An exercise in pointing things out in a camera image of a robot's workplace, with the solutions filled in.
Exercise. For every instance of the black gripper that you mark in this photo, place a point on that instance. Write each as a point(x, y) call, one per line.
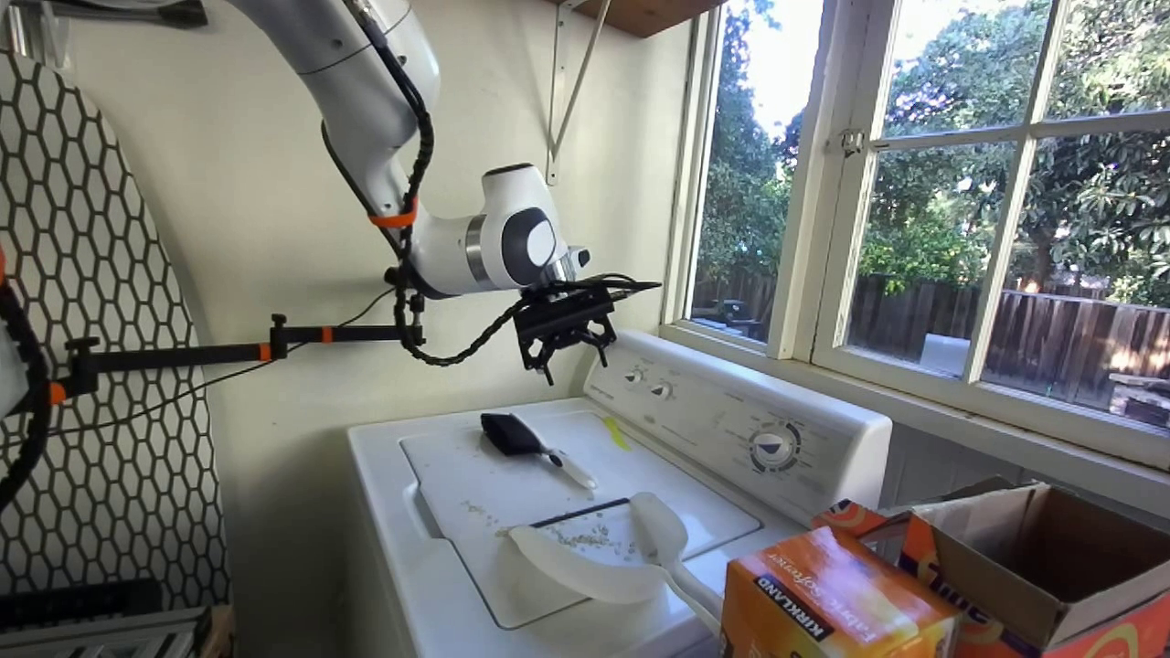
point(568, 316)

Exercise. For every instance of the dark cloth item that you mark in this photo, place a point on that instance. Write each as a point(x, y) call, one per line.
point(507, 433)

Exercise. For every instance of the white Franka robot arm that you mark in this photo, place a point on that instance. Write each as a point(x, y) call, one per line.
point(354, 73)

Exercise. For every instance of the small white washer knob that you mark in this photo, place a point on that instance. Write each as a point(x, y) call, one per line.
point(634, 379)
point(659, 391)

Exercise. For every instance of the yellow tape strip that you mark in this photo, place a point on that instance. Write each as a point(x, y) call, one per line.
point(614, 433)

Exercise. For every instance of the scattered debris crumbs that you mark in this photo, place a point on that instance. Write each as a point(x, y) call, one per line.
point(597, 533)

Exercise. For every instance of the large washer cycle dial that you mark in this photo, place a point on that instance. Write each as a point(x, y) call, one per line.
point(775, 449)

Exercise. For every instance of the white washing machine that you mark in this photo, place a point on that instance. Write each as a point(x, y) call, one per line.
point(416, 562)

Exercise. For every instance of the brown wooden shelf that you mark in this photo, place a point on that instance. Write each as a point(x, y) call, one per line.
point(645, 11)

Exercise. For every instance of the orange Kirkland cardboard box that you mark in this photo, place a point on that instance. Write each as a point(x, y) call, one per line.
point(826, 597)

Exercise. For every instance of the wooden garden fence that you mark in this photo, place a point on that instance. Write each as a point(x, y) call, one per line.
point(1047, 332)

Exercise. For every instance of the white honeycomb pattern panel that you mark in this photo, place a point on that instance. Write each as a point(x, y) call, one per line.
point(111, 489)

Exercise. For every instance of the open brown cardboard box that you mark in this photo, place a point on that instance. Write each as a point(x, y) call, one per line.
point(1047, 562)

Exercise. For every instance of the black ribbed bar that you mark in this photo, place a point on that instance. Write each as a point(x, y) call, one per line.
point(74, 603)

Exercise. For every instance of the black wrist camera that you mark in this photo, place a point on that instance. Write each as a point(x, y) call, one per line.
point(597, 286)

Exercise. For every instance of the black stereo camera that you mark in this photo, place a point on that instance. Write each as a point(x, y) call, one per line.
point(400, 280)

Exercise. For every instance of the white window frame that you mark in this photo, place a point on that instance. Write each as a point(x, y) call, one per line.
point(826, 185)

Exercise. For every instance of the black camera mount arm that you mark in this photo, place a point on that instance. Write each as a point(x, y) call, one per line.
point(183, 357)

